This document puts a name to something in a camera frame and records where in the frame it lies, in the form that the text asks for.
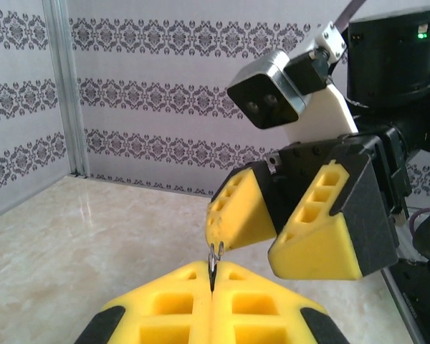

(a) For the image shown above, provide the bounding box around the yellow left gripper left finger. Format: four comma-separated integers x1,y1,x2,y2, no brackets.
73,260,215,344

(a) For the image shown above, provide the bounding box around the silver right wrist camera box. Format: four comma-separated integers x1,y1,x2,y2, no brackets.
226,49,308,130

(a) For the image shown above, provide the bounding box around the aluminium frame post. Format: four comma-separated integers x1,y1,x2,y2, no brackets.
41,0,91,179

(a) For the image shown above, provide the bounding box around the aluminium table edge rail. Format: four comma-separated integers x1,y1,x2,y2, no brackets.
379,267,429,344

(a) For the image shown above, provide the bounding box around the silver keyring with chain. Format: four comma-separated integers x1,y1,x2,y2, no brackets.
206,242,226,300

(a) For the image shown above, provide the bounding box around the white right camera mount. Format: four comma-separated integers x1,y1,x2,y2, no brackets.
285,21,360,144

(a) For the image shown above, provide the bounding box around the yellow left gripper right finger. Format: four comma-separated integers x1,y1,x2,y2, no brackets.
212,260,353,344

